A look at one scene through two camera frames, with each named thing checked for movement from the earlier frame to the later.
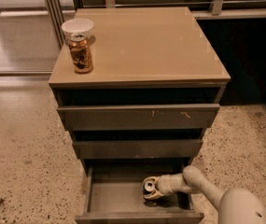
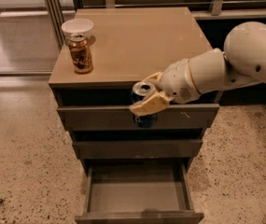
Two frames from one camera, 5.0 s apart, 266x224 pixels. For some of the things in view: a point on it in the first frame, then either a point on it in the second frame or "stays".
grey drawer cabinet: x=155 y=88 stays
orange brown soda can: x=80 y=53 stays
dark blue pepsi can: x=148 y=187 → x=139 y=91
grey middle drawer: x=141 y=148 stays
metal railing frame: x=205 y=2 stays
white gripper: x=169 y=184 → x=176 y=79
